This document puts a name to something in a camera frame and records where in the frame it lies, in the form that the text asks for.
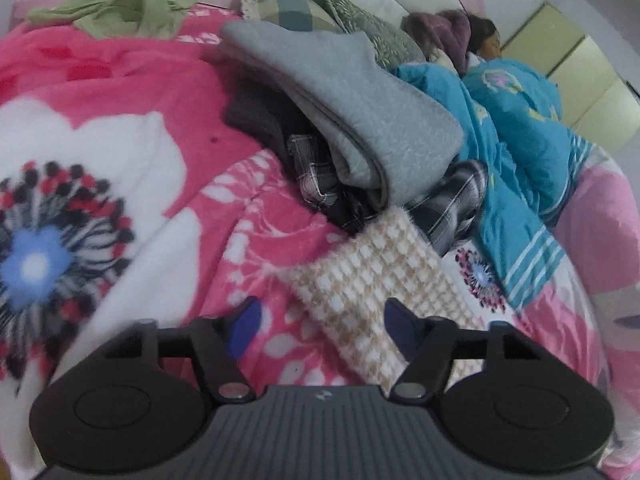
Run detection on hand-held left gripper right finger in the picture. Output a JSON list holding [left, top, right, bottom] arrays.
[[384, 297, 545, 405]]

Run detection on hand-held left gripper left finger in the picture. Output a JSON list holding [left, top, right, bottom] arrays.
[[101, 295, 264, 405]]

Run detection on beige checked knit cardigan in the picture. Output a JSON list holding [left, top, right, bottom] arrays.
[[277, 206, 488, 397]]

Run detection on black white plaid shirt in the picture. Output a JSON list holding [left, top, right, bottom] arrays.
[[286, 132, 490, 258]]

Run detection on dark grey garment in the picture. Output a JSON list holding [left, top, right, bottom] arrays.
[[222, 80, 311, 171]]

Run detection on grey folded garment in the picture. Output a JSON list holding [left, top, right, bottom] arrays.
[[219, 22, 467, 212]]

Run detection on teal patterned quilt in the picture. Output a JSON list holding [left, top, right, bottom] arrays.
[[392, 56, 597, 312]]

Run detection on green patterned pillow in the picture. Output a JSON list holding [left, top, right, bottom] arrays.
[[302, 0, 428, 72]]

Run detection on pale green wardrobe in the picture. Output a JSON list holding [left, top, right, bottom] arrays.
[[500, 1, 640, 157]]

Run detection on checked pillow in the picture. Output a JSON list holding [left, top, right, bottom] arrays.
[[239, 0, 346, 36]]

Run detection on green cloth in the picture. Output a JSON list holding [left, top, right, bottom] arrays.
[[24, 0, 197, 42]]

